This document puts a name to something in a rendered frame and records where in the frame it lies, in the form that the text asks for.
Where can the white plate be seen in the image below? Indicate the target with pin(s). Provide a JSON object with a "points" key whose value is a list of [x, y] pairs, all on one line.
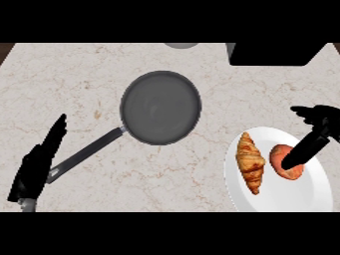
{"points": [[284, 189]]}

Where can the grey round object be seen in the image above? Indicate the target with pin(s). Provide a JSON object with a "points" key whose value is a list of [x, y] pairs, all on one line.
{"points": [[181, 45]]}

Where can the dark grey frying pan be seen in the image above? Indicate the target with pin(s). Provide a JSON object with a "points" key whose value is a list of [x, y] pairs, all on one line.
{"points": [[160, 108]]}

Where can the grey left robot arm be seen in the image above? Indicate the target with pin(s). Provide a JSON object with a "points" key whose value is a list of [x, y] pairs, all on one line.
{"points": [[27, 205]]}

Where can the golden brown croissant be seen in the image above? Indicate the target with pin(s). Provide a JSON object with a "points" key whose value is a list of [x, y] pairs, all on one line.
{"points": [[250, 162]]}

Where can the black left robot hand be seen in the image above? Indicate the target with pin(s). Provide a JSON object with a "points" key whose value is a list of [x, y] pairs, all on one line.
{"points": [[36, 166]]}

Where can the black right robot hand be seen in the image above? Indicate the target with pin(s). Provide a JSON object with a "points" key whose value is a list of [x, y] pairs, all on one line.
{"points": [[320, 132]]}

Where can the black appliance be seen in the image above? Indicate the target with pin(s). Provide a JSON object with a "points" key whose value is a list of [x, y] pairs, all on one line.
{"points": [[275, 53]]}

